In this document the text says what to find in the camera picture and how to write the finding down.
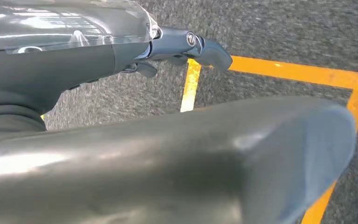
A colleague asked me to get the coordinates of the yellow floor tape square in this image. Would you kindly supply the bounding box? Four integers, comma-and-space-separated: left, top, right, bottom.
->
40, 56, 358, 224

